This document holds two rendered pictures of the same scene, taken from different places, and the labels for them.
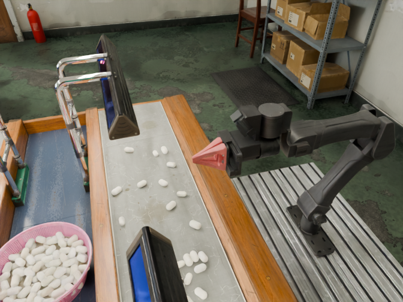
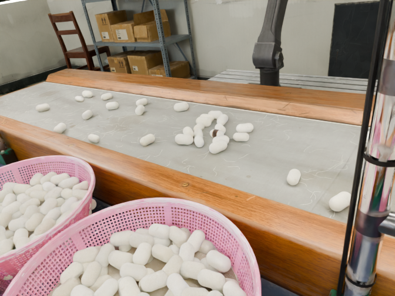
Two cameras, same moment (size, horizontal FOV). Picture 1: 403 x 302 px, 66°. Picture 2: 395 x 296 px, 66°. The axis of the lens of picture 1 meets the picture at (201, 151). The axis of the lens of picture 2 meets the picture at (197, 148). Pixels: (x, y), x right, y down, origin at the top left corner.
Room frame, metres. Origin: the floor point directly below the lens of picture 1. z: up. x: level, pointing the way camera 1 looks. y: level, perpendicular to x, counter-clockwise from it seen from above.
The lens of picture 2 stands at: (-0.03, 0.38, 1.03)
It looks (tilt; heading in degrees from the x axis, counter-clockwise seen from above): 29 degrees down; 328
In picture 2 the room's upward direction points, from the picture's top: 9 degrees counter-clockwise
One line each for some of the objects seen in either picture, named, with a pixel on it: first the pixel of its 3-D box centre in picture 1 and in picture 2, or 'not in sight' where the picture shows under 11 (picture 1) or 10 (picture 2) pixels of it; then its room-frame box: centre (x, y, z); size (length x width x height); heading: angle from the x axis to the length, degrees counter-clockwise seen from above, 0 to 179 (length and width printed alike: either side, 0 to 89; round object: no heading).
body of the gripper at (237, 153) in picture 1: (241, 150); not in sight; (0.57, -0.09, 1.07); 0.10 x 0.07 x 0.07; 16
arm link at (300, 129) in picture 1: (336, 139); not in sight; (0.64, -0.35, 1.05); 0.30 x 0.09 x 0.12; 106
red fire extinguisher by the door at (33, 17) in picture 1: (35, 22); not in sight; (4.27, 2.19, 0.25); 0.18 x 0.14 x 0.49; 16
